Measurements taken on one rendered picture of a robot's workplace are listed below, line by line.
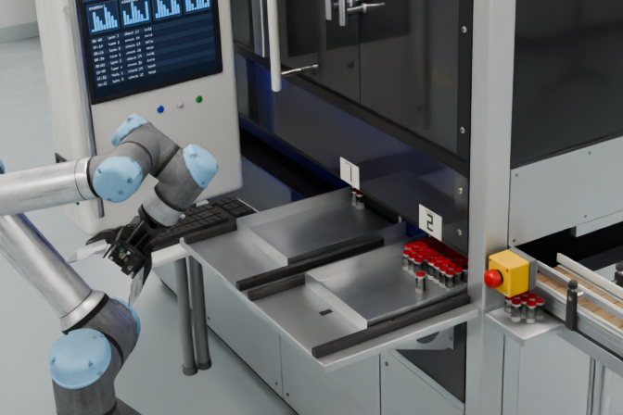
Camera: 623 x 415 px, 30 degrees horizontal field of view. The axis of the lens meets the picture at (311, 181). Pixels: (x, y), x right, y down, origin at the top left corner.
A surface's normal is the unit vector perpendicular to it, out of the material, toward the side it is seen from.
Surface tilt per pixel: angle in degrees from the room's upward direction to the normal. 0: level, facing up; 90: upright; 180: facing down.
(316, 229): 0
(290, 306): 0
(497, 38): 90
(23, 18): 90
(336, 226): 0
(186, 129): 90
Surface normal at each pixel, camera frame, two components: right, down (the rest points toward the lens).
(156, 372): -0.04, -0.91
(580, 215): 0.51, 0.33
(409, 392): -0.86, 0.24
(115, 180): -0.18, 0.41
